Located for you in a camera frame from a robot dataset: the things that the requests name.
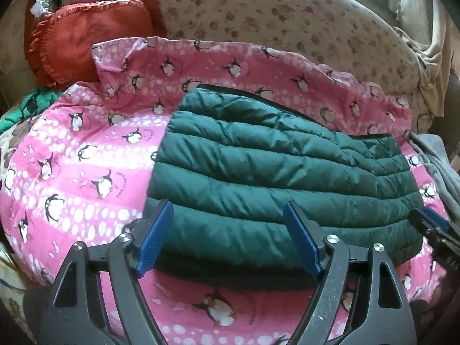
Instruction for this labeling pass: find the green cloth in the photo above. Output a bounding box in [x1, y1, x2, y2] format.
[0, 88, 62, 134]

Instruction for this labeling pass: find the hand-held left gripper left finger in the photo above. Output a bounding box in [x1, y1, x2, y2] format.
[41, 199, 175, 345]

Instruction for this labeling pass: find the dark green puffer jacket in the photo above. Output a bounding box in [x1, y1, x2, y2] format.
[145, 83, 425, 288]

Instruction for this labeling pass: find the pink penguin print blanket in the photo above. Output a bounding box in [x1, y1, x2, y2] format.
[0, 36, 454, 345]

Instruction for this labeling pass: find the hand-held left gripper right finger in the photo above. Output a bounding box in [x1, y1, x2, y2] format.
[282, 201, 417, 345]

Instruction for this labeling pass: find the red ruffled pillow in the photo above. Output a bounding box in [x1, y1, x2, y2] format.
[27, 0, 169, 87]

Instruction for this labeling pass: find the clear plastic bag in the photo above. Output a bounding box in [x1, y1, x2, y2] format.
[30, 0, 55, 16]

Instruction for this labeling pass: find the beige floral padded backrest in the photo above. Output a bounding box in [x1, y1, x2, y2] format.
[111, 0, 432, 132]

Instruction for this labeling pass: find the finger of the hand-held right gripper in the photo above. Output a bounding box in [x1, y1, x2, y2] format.
[422, 206, 452, 235]
[410, 208, 460, 271]

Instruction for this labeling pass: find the beige draped cloth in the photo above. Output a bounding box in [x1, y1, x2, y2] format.
[386, 0, 459, 117]

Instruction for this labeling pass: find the grey cloth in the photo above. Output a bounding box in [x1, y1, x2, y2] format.
[409, 131, 460, 225]

